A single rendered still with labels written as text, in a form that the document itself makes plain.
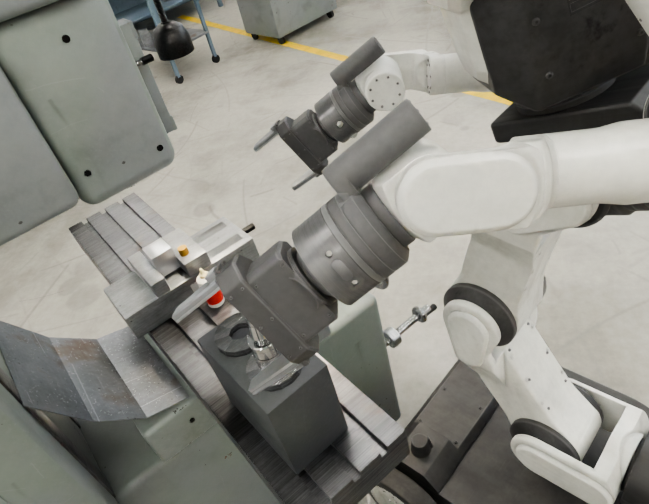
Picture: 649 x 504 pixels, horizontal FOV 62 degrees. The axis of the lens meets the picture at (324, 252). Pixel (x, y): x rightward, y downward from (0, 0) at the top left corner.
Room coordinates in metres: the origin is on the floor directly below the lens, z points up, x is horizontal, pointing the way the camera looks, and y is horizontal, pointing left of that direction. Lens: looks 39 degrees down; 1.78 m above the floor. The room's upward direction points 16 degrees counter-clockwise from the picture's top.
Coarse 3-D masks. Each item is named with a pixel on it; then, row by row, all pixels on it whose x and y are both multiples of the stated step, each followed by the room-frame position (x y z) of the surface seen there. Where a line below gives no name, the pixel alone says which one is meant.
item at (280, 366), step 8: (280, 360) 0.36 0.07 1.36; (264, 368) 0.37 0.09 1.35; (272, 368) 0.36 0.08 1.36; (280, 368) 0.34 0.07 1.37; (288, 368) 0.34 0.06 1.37; (296, 368) 0.35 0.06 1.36; (256, 376) 0.36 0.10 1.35; (264, 376) 0.35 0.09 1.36; (272, 376) 0.34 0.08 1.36; (280, 376) 0.34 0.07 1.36; (256, 384) 0.35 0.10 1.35; (264, 384) 0.34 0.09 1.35; (256, 392) 0.34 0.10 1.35
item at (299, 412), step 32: (224, 320) 0.69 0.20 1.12; (224, 352) 0.62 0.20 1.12; (224, 384) 0.64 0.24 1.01; (288, 384) 0.52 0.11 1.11; (320, 384) 0.53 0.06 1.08; (256, 416) 0.54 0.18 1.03; (288, 416) 0.50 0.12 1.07; (320, 416) 0.52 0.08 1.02; (288, 448) 0.49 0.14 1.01; (320, 448) 0.51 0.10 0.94
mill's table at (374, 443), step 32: (96, 224) 1.46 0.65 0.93; (128, 224) 1.41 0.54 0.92; (160, 224) 1.36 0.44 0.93; (96, 256) 1.29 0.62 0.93; (128, 256) 1.25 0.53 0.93; (192, 320) 0.93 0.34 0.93; (192, 352) 0.83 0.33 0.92; (192, 384) 0.74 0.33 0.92; (352, 384) 0.63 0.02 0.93; (224, 416) 0.64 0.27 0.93; (352, 416) 0.57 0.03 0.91; (384, 416) 0.55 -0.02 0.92; (256, 448) 0.55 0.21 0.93; (352, 448) 0.50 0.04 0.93; (384, 448) 0.50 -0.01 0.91; (288, 480) 0.48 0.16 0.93; (320, 480) 0.46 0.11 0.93; (352, 480) 0.45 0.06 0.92
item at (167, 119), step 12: (120, 24) 1.01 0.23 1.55; (132, 24) 1.02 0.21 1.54; (132, 36) 1.02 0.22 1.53; (132, 48) 1.01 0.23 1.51; (144, 72) 1.01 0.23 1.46; (156, 84) 1.02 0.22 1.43; (156, 96) 1.01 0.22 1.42; (156, 108) 1.01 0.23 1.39; (168, 120) 1.01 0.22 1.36; (168, 132) 1.01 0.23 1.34
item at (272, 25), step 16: (240, 0) 5.73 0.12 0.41; (256, 0) 5.51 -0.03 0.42; (272, 0) 5.36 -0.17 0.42; (288, 0) 5.46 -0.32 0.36; (304, 0) 5.56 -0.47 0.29; (320, 0) 5.67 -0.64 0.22; (256, 16) 5.57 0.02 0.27; (272, 16) 5.36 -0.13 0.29; (288, 16) 5.43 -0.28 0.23; (304, 16) 5.54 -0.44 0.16; (320, 16) 5.65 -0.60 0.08; (256, 32) 5.64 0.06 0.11; (272, 32) 5.41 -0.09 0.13; (288, 32) 5.41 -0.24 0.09
